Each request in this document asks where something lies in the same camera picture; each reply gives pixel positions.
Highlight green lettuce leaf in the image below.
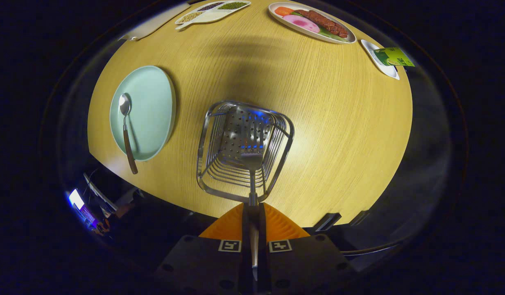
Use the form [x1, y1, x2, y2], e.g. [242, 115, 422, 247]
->
[318, 27, 346, 42]

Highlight spoon with wooden handle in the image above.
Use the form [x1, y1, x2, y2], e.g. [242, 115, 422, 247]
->
[119, 93, 138, 175]

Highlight lit screen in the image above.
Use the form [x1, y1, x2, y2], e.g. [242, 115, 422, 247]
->
[68, 188, 86, 210]

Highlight white compartment tray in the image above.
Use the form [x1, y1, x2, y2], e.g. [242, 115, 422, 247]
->
[174, 0, 251, 30]

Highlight pink round slice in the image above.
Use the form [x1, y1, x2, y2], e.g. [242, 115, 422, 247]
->
[282, 15, 320, 34]

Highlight brown meat slices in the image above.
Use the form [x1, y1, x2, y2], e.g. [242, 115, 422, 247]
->
[295, 9, 349, 39]

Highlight pale green plate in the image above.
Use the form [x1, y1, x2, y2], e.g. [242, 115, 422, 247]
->
[109, 66, 177, 161]

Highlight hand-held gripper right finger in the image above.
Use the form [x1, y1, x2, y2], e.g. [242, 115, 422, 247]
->
[258, 203, 359, 295]

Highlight white coaster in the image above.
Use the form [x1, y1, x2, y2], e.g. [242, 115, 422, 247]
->
[361, 39, 400, 80]

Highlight metal wire basket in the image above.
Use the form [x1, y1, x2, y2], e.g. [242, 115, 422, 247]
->
[196, 100, 295, 203]

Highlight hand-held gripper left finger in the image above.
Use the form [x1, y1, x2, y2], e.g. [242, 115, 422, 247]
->
[152, 203, 253, 295]

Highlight oval food plate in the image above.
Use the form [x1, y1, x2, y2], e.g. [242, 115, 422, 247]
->
[268, 2, 357, 44]

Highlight green label drink bottle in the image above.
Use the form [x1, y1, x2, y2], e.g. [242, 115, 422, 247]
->
[373, 47, 416, 67]

